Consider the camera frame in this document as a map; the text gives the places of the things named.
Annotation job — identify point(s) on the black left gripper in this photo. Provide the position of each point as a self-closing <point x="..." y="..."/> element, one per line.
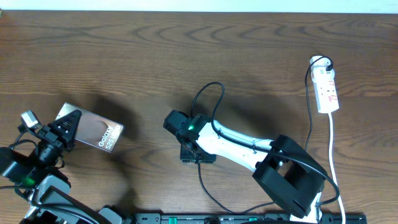
<point x="46" y="135"/>

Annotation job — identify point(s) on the white power strip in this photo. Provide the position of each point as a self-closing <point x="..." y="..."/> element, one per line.
<point x="325" y="90"/>

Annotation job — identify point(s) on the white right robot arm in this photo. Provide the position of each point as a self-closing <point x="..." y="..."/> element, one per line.
<point x="285" y="171"/>

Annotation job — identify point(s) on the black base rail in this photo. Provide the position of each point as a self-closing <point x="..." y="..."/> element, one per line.
<point x="155" y="218"/>

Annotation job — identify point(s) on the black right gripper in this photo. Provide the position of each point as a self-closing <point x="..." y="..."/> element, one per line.
<point x="185" y="157"/>

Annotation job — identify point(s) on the white USB charger adapter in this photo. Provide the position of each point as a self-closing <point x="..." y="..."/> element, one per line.
<point x="318" y="63"/>

